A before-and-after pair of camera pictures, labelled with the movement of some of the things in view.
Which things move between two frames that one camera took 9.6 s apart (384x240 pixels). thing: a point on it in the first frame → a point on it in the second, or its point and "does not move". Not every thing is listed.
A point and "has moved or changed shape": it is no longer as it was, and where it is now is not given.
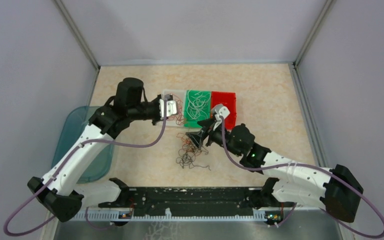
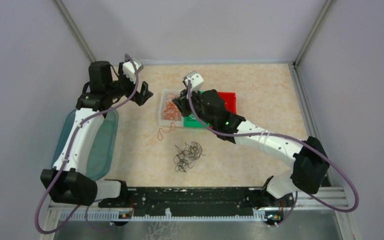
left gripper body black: [153, 110] → [123, 86]
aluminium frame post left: [73, 28] does not move
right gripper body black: [216, 136] → [186, 108]
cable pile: [188, 152] has moved or changed shape
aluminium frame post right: [324, 15] does not move
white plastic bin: [179, 96] does not move
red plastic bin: [228, 99] does not move
